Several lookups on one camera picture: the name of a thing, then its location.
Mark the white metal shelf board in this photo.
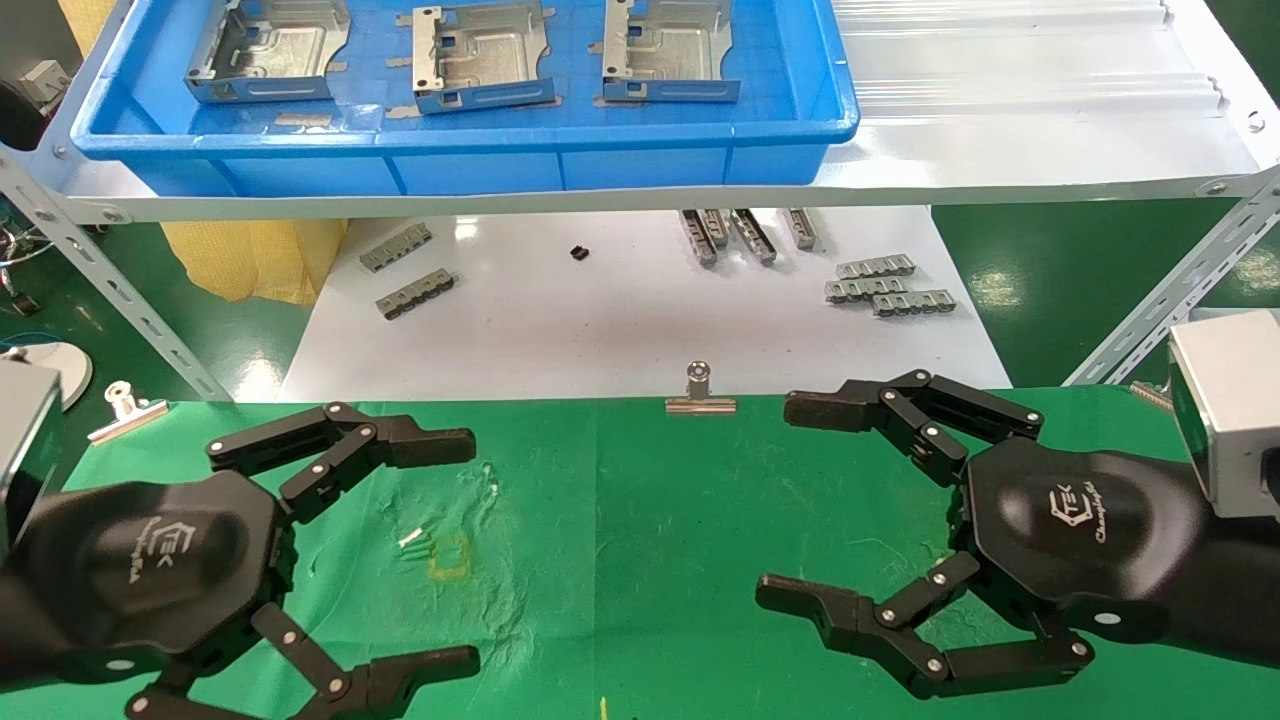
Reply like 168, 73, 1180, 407
30, 0, 1280, 224

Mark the white board panel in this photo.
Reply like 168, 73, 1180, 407
280, 205, 1014, 404

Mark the blue plastic tray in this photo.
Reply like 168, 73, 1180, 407
70, 0, 861, 198

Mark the small grey box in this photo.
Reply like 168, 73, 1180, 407
18, 60, 72, 107

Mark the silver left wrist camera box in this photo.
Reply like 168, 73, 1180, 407
0, 358, 64, 559

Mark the yellow mesh bag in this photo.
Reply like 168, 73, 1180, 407
58, 0, 350, 307

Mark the green table cloth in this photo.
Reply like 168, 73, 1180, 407
0, 385, 1280, 720

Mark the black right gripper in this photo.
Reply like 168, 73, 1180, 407
756, 370, 1207, 700

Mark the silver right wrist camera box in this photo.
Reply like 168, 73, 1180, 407
1167, 309, 1280, 520

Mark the black round object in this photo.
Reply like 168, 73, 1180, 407
0, 80, 51, 153

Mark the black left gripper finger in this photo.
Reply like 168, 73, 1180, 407
207, 402, 477, 526

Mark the perforated angle-iron shelf leg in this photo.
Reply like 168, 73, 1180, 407
0, 150, 234, 403
1062, 168, 1280, 389

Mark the stamped metal bracket part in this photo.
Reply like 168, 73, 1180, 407
600, 0, 742, 105
411, 0, 559, 116
183, 0, 352, 105

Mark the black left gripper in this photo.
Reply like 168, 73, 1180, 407
22, 470, 482, 720

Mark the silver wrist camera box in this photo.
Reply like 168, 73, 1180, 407
1167, 309, 1280, 520
0, 358, 64, 559

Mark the tangled cable bundle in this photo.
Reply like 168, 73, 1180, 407
0, 195, 47, 317

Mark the white round stand base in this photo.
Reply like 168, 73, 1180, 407
30, 340, 94, 412

